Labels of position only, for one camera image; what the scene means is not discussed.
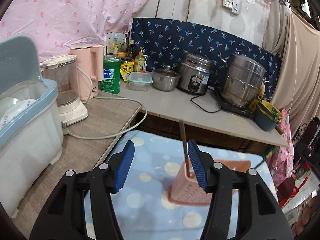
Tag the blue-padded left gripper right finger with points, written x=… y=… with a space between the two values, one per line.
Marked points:
x=197 y=164

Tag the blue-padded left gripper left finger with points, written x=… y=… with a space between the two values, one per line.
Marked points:
x=123 y=161

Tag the brown chopstick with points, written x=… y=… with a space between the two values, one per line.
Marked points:
x=184 y=142

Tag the grey kitchen countertop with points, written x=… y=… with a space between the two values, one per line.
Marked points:
x=202 y=112

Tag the wooden side shelf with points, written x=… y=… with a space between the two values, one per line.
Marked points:
x=88 y=146

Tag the blue polka dot tablecloth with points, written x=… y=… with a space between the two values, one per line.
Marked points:
x=141 y=206

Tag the black induction cooktop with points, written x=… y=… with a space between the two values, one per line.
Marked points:
x=230 y=108

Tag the blue plastic basin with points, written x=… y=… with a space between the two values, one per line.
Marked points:
x=264 y=121

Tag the green canister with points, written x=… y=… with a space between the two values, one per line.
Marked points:
x=111 y=76

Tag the pink floral apron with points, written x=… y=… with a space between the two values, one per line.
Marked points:
x=282 y=160

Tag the clear food container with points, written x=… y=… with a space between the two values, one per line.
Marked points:
x=140 y=81

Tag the yellow colander with greens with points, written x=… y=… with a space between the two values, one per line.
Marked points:
x=270 y=111

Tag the small steel pot with lid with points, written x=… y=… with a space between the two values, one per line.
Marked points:
x=165 y=80

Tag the loofah sponge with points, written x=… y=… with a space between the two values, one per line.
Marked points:
x=261 y=90

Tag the yellow seasoning packet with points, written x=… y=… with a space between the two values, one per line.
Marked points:
x=125 y=70

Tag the steel rice cooker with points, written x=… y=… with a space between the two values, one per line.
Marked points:
x=195 y=71

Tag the white dish rack bin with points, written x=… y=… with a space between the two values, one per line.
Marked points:
x=31 y=138

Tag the large steel steamer pot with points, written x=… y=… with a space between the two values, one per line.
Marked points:
x=242 y=80

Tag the oil bottle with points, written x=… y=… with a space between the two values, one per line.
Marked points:
x=139 y=61

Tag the pink electric kettle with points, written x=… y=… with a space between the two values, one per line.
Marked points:
x=90 y=61

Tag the dark soy sauce bottle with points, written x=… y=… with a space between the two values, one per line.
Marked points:
x=130 y=52

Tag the white blender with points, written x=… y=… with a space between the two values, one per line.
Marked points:
x=63 y=69

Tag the white carton box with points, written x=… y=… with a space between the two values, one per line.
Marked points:
x=118 y=39

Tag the navy floral backsplash cloth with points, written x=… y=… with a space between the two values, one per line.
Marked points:
x=166 y=42

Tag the blue-grey dish rack lid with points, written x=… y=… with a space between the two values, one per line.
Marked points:
x=19 y=61

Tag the beige curtain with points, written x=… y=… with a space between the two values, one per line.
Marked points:
x=297 y=41

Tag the pink dotted curtain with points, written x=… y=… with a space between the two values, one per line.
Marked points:
x=58 y=25

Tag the wall power socket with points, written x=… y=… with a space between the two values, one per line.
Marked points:
x=233 y=6

